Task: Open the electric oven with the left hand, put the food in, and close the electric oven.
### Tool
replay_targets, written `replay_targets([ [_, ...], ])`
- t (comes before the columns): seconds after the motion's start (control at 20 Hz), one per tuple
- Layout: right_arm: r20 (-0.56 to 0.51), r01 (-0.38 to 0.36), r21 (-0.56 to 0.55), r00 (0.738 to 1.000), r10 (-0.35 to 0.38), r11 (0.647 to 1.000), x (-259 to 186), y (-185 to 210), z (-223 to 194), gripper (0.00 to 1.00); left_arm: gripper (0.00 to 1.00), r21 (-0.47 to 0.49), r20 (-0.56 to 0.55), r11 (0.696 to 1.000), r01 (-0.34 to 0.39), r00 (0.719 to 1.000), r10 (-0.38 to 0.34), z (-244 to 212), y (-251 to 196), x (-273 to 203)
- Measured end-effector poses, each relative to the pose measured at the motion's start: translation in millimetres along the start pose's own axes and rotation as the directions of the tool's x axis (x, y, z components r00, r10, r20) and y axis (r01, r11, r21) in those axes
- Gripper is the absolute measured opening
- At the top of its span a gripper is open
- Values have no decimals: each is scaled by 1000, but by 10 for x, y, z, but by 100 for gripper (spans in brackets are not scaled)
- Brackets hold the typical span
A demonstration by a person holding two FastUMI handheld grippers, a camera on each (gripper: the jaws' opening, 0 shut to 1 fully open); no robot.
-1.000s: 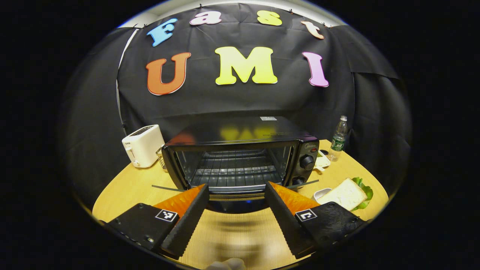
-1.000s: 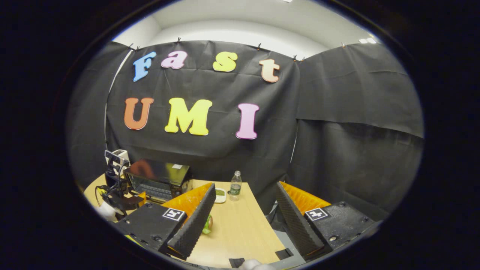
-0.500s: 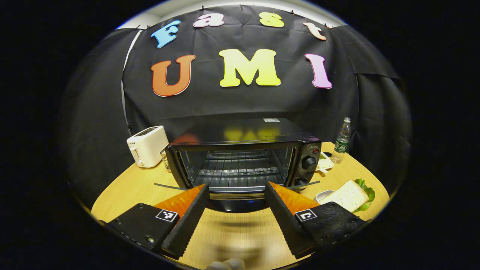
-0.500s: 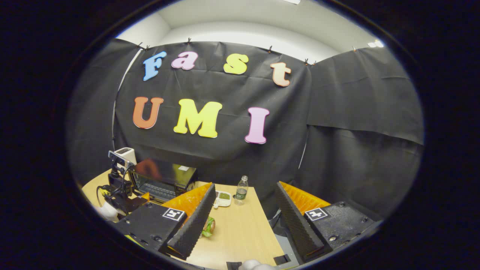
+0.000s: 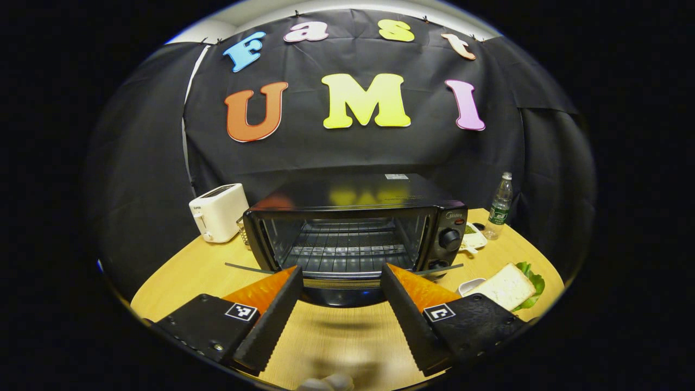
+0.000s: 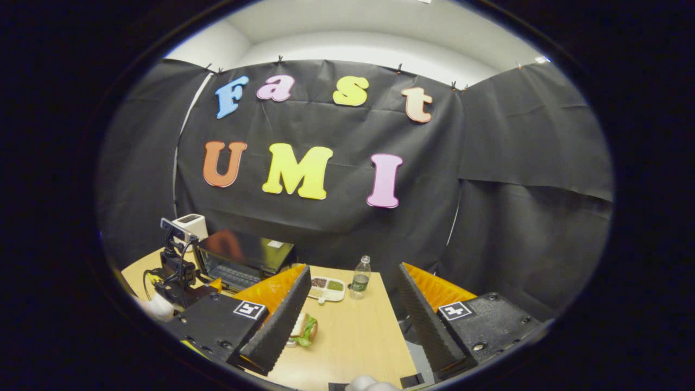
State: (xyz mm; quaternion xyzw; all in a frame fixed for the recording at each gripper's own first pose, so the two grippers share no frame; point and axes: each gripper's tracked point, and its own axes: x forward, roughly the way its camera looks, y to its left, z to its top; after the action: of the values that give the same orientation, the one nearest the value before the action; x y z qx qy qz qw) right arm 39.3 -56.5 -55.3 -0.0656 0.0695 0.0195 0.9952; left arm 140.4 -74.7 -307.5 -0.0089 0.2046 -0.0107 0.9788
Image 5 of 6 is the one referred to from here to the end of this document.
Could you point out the clear water bottle green label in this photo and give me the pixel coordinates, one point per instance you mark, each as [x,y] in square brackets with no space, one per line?
[498,209]

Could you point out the white rectangular container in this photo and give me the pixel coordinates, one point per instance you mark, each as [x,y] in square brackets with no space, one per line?
[469,285]

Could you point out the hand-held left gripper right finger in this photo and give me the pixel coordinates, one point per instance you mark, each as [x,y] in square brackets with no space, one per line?
[410,317]

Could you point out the lettuce sandwich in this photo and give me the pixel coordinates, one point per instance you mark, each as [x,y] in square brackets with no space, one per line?
[505,285]

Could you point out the black electric oven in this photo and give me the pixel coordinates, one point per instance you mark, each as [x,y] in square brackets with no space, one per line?
[347,195]

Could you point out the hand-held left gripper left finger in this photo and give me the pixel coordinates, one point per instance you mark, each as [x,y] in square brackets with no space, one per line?
[271,320]

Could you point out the white divided dish with beans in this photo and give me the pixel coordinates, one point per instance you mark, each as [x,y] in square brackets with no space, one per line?
[475,239]

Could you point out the black backdrop cloth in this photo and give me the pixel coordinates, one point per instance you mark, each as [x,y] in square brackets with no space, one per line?
[380,152]

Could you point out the white toaster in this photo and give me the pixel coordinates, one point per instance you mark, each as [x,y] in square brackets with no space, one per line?
[220,212]

